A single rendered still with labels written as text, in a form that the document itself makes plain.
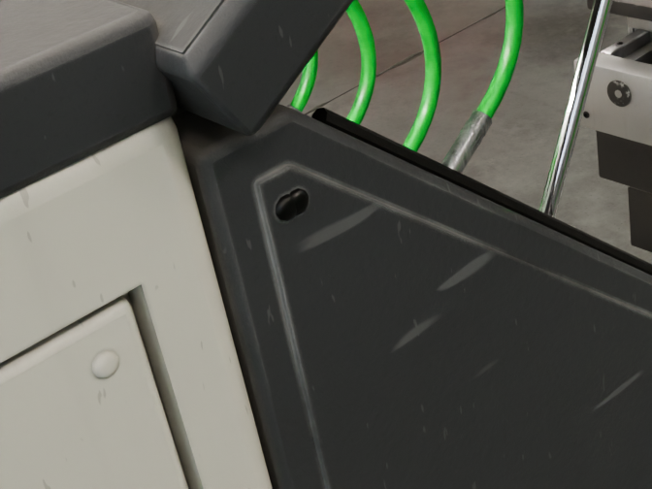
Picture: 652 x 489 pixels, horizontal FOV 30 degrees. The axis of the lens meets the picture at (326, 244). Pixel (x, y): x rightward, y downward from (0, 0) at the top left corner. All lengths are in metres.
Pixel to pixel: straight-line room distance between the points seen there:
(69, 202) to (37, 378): 0.06
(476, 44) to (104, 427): 3.81
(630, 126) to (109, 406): 1.17
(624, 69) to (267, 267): 1.10
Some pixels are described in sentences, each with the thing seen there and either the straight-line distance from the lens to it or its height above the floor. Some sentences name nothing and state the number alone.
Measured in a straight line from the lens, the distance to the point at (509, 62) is 0.99.
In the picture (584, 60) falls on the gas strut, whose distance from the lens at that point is 0.55.
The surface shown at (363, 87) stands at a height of 1.16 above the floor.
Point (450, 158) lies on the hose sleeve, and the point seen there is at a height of 1.16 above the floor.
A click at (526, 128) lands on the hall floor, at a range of 3.57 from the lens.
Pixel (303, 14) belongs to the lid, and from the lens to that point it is 0.37.
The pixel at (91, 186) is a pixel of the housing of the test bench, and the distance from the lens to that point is 0.36.
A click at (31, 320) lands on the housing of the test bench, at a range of 0.37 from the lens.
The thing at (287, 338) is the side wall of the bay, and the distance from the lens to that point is 0.43.
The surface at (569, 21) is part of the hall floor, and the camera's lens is 4.25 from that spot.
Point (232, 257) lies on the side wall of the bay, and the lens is 0.40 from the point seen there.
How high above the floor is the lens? 1.61
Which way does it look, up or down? 31 degrees down
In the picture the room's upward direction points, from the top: 12 degrees counter-clockwise
